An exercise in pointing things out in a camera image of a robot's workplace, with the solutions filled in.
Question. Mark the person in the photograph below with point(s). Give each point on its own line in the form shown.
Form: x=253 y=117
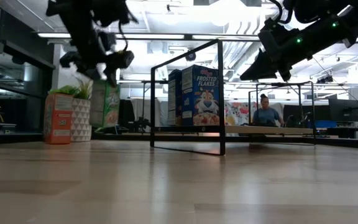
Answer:
x=266 y=115

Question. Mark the black computer monitor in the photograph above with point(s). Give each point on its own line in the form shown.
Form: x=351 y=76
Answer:
x=343 y=110
x=306 y=113

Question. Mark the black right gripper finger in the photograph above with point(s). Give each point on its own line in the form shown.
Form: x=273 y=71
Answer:
x=259 y=70

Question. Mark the black ceiling spotlight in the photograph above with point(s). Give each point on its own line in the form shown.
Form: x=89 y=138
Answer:
x=190 y=56

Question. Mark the black aluminium rig frame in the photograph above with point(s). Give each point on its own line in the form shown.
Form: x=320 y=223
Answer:
x=346 y=142

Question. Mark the blue Frosted Flakes box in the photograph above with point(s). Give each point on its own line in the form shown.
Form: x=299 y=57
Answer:
x=204 y=99
x=175 y=99

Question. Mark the blue plastic bin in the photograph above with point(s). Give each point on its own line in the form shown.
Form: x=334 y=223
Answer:
x=323 y=124

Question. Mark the fluorescent ceiling light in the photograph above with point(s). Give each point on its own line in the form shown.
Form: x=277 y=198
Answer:
x=54 y=35
x=160 y=36
x=228 y=37

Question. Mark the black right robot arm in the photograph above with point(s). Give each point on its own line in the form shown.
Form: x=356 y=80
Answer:
x=353 y=18

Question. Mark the colourful printed cloth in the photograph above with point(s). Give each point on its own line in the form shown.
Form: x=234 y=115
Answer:
x=236 y=113

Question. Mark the green cereal box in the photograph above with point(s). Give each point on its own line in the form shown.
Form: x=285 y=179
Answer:
x=110 y=105

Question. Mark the leafy green plant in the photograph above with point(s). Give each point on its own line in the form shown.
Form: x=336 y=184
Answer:
x=62 y=91

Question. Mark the white triangle pattern planter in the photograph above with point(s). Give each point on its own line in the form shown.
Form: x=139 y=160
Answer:
x=81 y=121

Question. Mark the orange Frosted Mini Wheats box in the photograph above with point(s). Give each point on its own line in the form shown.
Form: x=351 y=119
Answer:
x=57 y=118

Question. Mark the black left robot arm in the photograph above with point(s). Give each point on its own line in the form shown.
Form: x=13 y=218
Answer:
x=82 y=28

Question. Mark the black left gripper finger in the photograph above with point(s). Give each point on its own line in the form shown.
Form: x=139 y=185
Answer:
x=112 y=76
x=93 y=75

